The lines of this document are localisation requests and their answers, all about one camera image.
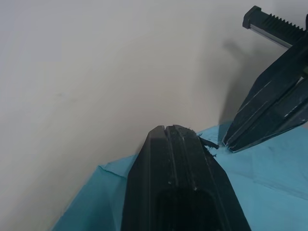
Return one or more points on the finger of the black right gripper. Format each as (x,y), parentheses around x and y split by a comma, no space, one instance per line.
(284,113)

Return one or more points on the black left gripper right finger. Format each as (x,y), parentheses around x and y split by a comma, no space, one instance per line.
(204,187)

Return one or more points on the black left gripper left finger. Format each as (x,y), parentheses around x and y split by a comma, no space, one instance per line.
(144,183)

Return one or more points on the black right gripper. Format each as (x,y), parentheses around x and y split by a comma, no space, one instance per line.
(272,25)

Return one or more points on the blue paper sheet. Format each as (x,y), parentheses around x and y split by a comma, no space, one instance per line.
(264,180)

